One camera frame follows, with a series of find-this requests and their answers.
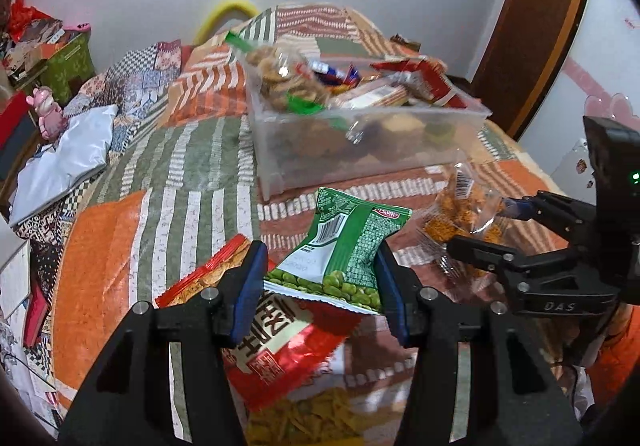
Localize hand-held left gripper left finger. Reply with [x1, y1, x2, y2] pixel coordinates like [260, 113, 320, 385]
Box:
[57, 240, 270, 446]

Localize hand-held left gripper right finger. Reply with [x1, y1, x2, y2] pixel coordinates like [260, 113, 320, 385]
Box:
[375, 240, 583, 446]

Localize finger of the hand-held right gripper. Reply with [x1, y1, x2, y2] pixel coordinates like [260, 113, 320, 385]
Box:
[502, 191, 598, 239]
[446, 235, 568, 287]

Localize clear packet of orange snacks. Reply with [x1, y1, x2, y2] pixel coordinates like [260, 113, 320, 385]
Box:
[415, 163, 508, 287]

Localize red snack bag white label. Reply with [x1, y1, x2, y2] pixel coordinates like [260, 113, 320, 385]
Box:
[155, 233, 366, 413]

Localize green pea snack packet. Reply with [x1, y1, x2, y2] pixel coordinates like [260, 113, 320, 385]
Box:
[263, 187, 413, 315]

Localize red snack bag cartoon print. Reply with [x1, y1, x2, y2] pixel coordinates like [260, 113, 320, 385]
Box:
[370, 56, 483, 109]

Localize clear plastic storage container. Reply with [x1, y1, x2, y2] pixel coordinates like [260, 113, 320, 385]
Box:
[240, 38, 493, 201]

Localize wafer biscuit pack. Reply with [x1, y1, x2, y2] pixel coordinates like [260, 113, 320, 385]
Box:
[335, 80, 416, 109]

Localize zip bag of round cookies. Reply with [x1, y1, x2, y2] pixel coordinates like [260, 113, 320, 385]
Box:
[225, 32, 333, 114]

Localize blue and white snack bag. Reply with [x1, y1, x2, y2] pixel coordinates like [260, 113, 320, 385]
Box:
[307, 56, 362, 86]

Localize patchwork bed blanket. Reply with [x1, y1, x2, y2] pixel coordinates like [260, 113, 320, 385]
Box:
[50, 2, 596, 446]

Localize yellow stick snack packet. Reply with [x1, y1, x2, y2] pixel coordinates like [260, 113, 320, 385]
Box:
[247, 386, 366, 446]

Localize white sliding door pink hearts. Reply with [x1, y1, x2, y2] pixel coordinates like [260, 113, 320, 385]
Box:
[520, 0, 640, 207]

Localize brown wooden door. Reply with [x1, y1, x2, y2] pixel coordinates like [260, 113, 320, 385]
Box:
[467, 0, 598, 141]

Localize brown paper bag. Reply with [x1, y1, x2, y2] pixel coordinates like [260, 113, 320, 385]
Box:
[390, 33, 422, 52]

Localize white cloth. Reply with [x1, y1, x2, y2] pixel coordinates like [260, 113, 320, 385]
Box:
[9, 103, 120, 227]

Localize open notebook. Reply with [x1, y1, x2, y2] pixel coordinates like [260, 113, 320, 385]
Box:
[0, 226, 36, 321]

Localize checkered quilt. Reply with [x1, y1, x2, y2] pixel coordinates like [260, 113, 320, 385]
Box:
[10, 40, 183, 237]

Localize pink plush doll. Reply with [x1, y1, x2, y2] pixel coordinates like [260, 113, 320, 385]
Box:
[26, 86, 70, 143]

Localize yellow foam arch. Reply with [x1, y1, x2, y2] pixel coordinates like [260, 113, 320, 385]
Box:
[192, 0, 261, 46]

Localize red gift box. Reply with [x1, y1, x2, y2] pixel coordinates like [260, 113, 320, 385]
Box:
[0, 90, 38, 151]

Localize green cardboard box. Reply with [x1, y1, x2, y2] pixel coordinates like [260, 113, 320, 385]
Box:
[20, 30, 97, 101]

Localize pile of papers and boxes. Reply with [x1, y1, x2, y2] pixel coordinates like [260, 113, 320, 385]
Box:
[0, 18, 68, 86]

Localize red plastic bag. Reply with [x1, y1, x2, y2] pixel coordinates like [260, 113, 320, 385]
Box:
[7, 0, 56, 42]

